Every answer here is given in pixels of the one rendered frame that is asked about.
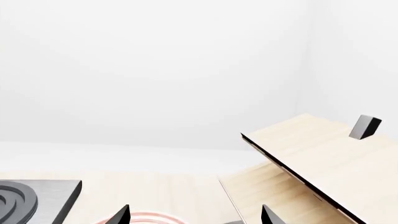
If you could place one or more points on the light wood drawer front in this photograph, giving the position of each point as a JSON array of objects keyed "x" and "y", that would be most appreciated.
[{"x": 335, "y": 163}]

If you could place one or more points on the grey square cooktop plate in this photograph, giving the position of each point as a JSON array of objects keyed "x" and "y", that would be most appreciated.
[{"x": 59, "y": 193}]

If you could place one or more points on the black ringed burner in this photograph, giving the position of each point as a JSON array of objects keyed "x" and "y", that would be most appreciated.
[{"x": 21, "y": 198}]

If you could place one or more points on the pink round plate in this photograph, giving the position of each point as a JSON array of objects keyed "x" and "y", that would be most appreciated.
[{"x": 149, "y": 215}]

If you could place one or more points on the light wood cabinet body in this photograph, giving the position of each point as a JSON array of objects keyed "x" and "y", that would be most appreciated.
[{"x": 267, "y": 186}]

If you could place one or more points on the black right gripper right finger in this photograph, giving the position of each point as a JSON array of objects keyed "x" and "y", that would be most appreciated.
[{"x": 269, "y": 217}]

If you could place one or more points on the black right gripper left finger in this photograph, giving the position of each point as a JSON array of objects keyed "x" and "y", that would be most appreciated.
[{"x": 122, "y": 217}]

